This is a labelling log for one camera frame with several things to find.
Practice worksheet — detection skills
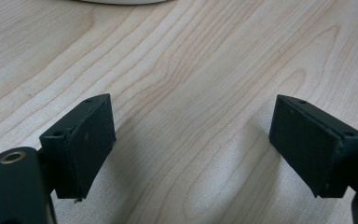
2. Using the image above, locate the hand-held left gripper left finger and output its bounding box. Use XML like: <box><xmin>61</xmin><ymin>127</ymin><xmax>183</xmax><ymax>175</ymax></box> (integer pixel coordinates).
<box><xmin>39</xmin><ymin>92</ymin><xmax>117</xmax><ymax>203</ymax></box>

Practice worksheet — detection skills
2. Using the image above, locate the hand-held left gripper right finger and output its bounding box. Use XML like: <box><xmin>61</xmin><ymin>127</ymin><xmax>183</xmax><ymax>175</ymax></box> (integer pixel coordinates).
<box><xmin>268</xmin><ymin>93</ymin><xmax>358</xmax><ymax>199</ymax></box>

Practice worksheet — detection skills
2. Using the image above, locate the white and blue pedal trash can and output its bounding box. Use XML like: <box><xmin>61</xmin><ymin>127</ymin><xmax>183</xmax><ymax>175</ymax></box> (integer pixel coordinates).
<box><xmin>71</xmin><ymin>0</ymin><xmax>171</xmax><ymax>6</ymax></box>

